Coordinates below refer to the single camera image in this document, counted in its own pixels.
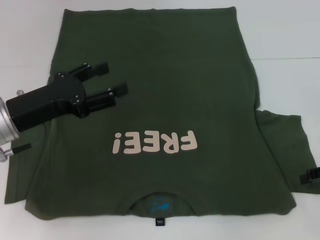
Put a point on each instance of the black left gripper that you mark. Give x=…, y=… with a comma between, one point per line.
x=50, y=100

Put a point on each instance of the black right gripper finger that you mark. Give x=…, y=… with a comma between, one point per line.
x=308, y=178

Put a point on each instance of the dark green FREE T-shirt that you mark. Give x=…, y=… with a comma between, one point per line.
x=162, y=87

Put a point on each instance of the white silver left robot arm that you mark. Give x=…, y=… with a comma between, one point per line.
x=6, y=125

